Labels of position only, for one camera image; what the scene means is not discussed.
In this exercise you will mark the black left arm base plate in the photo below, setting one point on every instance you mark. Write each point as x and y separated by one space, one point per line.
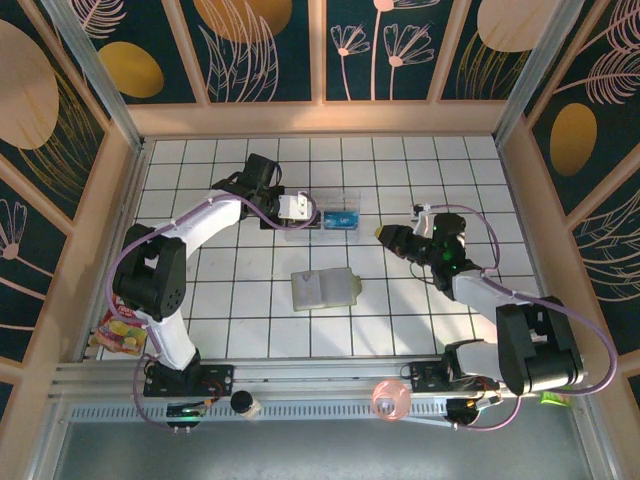
220 375

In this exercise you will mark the aluminium corner post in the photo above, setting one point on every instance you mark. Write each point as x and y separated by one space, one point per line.
539 65
91 65

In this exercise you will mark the grey metal sheet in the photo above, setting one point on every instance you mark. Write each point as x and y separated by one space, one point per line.
320 455

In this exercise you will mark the black card with gold lines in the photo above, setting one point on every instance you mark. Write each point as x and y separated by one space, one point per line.
302 223

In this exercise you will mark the small jar with black lid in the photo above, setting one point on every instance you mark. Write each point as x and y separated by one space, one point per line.
242 400

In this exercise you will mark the blue VIP card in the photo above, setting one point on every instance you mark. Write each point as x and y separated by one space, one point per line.
340 219

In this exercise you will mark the colourful fruit snack packet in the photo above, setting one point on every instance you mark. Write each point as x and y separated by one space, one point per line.
120 335

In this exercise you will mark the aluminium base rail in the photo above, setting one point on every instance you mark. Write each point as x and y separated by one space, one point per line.
320 370

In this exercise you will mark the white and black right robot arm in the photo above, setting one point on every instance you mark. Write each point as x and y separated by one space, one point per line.
475 290

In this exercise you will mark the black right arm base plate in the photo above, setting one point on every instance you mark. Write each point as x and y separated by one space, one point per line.
425 375

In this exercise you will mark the green snack packet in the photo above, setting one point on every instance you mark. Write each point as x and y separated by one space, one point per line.
552 398

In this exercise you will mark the clear plastic box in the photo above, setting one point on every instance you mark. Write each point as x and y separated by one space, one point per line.
345 200

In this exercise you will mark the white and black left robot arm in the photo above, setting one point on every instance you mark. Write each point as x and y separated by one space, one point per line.
200 227

